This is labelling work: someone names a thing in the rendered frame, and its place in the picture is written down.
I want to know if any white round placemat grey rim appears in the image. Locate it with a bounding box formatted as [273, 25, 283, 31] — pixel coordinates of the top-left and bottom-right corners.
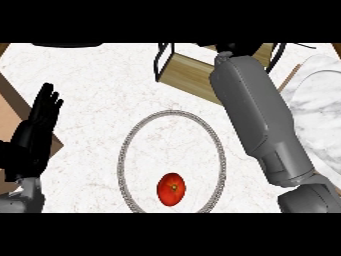
[116, 109, 227, 214]

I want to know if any black flat appliance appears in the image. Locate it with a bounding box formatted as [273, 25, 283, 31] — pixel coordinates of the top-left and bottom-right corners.
[31, 42, 105, 49]

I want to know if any red tomato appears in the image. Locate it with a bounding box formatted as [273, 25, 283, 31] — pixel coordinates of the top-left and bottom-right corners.
[155, 172, 187, 207]

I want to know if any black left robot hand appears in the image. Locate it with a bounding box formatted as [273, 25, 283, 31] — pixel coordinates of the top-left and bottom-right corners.
[0, 82, 65, 183]

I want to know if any thin wooden board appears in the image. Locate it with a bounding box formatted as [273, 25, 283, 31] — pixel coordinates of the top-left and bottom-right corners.
[274, 63, 304, 95]

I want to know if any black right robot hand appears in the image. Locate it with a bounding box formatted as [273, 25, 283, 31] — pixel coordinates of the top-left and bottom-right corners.
[215, 42, 264, 58]

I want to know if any white marble basin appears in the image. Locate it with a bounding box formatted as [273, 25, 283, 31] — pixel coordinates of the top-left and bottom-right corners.
[277, 54, 341, 212]

